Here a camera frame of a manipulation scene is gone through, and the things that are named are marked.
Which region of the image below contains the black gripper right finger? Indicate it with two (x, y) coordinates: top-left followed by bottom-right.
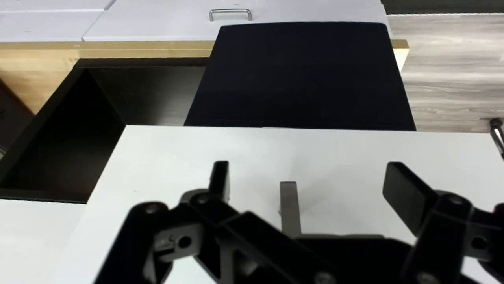
(381, 160), (504, 284)

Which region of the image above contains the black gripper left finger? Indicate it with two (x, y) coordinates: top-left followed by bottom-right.
(92, 159), (336, 284)

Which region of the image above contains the white drawer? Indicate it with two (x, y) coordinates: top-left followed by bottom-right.
(51, 124), (504, 284)

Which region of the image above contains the silver metal rod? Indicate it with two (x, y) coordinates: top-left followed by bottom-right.
(488, 116), (504, 154)

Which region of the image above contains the large white cabinet door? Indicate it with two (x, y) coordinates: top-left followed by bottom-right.
(0, 197), (91, 284)

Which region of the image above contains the black lower cabinet front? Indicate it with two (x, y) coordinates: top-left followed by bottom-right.
(182, 20), (417, 132)

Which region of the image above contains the grey drawer handle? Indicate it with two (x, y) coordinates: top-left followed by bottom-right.
(278, 179), (302, 239)

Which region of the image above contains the white panel with handle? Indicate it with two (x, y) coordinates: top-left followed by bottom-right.
(0, 0), (390, 44)

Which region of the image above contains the silver bar handle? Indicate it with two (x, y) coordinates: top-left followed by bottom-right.
(207, 6), (253, 23)

